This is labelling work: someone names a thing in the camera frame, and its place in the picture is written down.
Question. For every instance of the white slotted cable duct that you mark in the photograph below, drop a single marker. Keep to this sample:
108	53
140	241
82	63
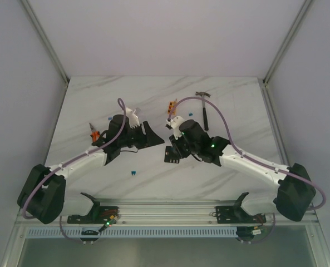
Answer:
152	232

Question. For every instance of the orange fuse holder block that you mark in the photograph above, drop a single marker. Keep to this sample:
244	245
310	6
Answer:
171	107

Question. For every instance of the black fuse box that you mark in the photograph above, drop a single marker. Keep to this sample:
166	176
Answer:
167	159

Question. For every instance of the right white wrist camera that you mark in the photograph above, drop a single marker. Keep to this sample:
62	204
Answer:
174	124

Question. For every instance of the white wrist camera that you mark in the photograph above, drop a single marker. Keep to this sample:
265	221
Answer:
174	124
133	118

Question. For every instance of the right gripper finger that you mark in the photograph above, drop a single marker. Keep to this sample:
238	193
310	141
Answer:
173	154
173	140

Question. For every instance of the orange handled pliers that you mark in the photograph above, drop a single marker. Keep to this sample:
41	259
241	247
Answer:
95	135

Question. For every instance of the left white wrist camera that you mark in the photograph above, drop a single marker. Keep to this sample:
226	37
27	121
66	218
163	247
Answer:
133	118

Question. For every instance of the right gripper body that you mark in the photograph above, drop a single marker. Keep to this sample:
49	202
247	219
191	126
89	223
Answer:
186	148

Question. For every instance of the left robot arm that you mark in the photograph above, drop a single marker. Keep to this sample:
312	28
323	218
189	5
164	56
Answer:
46	196

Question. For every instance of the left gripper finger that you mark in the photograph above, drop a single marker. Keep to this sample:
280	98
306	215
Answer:
150	138
141	139

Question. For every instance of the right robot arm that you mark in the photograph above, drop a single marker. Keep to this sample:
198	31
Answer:
291	190

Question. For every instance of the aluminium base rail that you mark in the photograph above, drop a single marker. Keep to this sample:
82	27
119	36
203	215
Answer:
166	212

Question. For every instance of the claw hammer black handle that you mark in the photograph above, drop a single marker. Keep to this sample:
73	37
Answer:
203	95

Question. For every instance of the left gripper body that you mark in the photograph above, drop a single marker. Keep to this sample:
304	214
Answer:
143	134

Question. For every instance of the clear plastic fuse box cover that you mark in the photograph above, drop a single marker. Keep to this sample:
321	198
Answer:
137	111

